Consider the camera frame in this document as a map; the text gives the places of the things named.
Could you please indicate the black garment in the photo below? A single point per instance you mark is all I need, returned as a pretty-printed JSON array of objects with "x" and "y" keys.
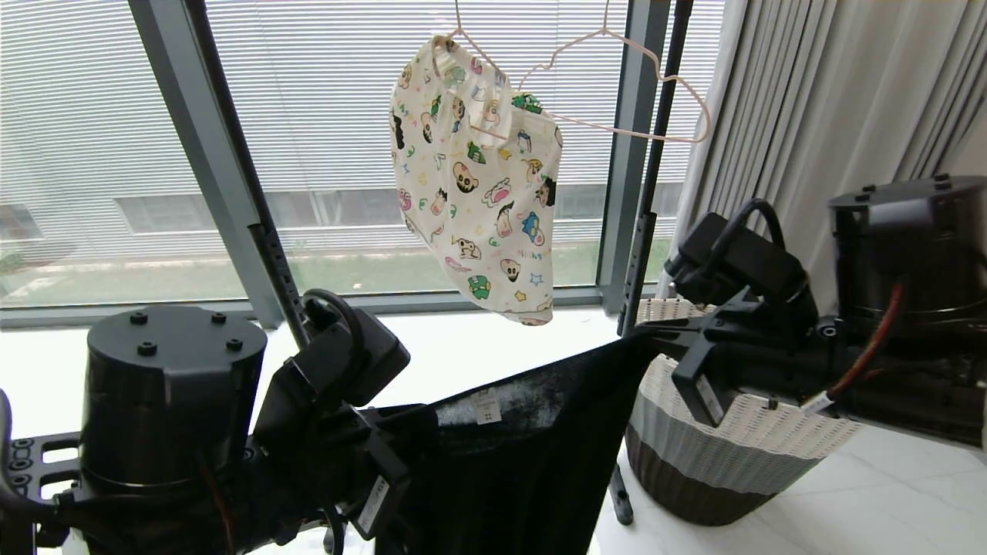
[{"x": 524, "y": 478}]

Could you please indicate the window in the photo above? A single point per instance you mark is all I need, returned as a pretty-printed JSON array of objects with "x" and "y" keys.
[{"x": 92, "y": 139}]

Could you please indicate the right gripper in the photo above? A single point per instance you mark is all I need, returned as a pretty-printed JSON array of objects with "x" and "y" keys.
[{"x": 771, "y": 354}]

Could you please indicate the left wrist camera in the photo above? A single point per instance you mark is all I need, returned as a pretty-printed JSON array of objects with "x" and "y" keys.
[{"x": 370, "y": 358}]

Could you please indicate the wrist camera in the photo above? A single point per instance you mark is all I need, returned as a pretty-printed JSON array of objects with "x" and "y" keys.
[
  {"x": 370, "y": 358},
  {"x": 740, "y": 262}
]

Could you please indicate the pink clothes hanger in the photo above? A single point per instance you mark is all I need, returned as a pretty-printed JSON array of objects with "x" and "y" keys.
[
  {"x": 617, "y": 38},
  {"x": 472, "y": 46}
]

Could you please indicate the cream printed garment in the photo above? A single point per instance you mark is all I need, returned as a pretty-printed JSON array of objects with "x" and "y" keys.
[{"x": 478, "y": 208}]

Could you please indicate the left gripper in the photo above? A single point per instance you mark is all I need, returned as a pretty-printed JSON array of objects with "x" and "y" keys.
[{"x": 362, "y": 478}]

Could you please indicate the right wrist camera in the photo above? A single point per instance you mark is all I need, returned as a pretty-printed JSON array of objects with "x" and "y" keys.
[{"x": 740, "y": 262}]

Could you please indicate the black clothes rack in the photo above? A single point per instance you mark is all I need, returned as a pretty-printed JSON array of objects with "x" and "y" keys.
[{"x": 274, "y": 254}]

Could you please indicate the beige curtain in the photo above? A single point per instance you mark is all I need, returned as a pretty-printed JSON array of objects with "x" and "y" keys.
[{"x": 833, "y": 92}]

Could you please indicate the white laundry basket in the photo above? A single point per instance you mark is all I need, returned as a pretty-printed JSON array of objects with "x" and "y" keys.
[{"x": 717, "y": 462}]

